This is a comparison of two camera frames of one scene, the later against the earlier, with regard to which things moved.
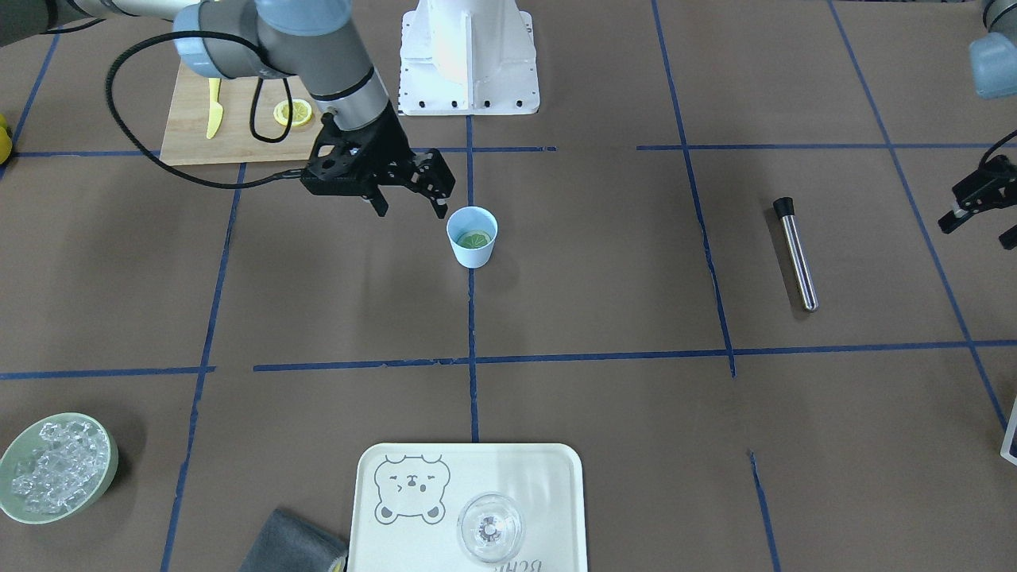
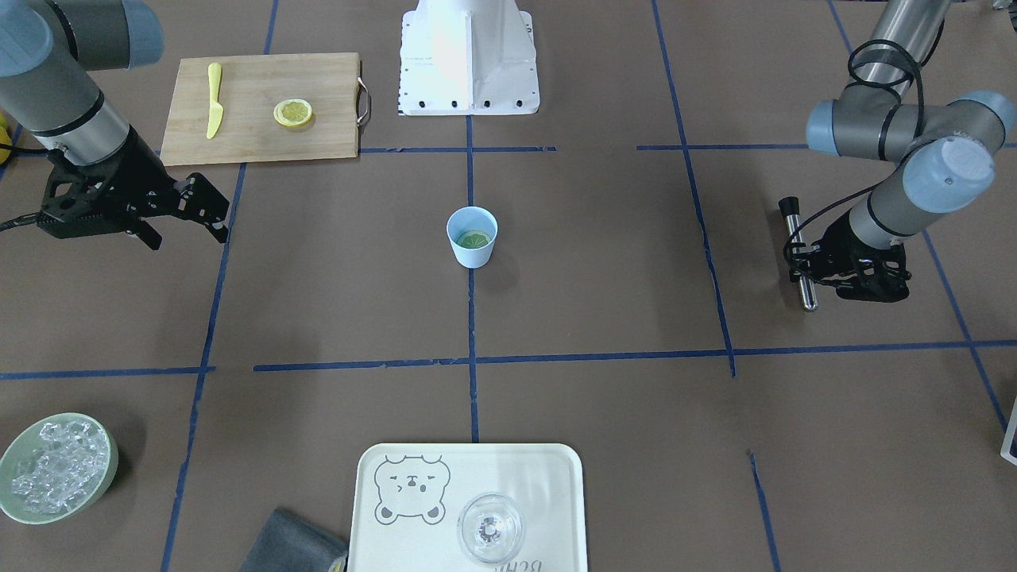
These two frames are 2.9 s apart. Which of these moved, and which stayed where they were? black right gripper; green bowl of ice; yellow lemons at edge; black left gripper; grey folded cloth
Moved: black left gripper; black right gripper
Stayed: grey folded cloth; yellow lemons at edge; green bowl of ice
